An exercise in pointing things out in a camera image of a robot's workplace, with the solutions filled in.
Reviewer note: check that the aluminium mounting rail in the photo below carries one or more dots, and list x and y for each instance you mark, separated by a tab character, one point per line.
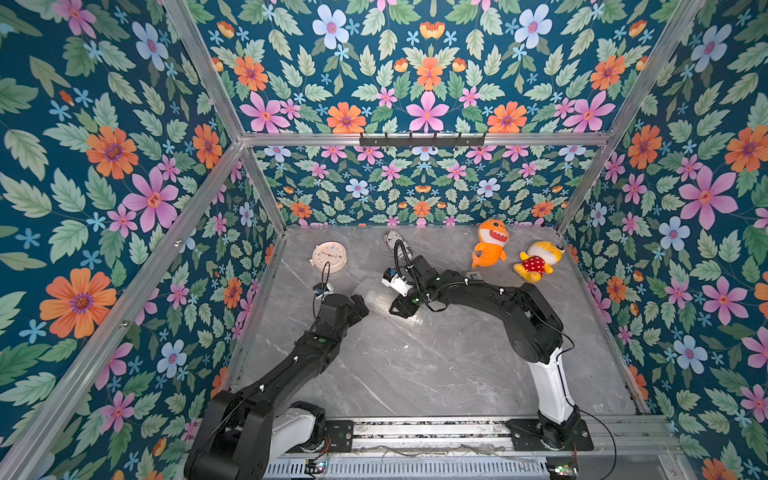
633	435

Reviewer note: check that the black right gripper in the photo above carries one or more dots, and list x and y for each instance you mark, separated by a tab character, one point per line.
405	303

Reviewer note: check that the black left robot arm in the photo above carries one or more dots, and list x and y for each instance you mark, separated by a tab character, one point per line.
241	432

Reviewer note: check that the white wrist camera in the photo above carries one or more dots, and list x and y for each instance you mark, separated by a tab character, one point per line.
320	290
397	282

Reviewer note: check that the white vented cable duct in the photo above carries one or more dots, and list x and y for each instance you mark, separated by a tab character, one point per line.
409	468

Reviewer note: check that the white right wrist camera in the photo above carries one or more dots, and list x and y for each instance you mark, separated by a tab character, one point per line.
397	282

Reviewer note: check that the silver toy car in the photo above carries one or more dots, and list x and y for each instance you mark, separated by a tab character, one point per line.
392	238

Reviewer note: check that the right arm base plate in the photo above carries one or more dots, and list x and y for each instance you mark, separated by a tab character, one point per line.
532	435

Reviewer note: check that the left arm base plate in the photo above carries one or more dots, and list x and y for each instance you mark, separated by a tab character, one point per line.
335	436

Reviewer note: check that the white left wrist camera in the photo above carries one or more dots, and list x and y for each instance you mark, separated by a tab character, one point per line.
320	290

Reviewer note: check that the orange shark plush toy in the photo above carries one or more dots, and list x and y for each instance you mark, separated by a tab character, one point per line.
493	236

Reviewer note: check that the black hook rail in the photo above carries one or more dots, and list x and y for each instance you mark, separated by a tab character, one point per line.
446	141

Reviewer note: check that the yellow shark plush toy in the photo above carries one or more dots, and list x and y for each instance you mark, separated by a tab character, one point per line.
538	261

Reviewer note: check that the pink round alarm clock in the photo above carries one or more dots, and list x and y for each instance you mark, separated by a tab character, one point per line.
331	256

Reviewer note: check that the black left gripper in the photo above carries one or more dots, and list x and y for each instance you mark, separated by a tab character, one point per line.
354	314

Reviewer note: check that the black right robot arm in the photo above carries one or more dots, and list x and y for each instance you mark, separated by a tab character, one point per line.
534	330

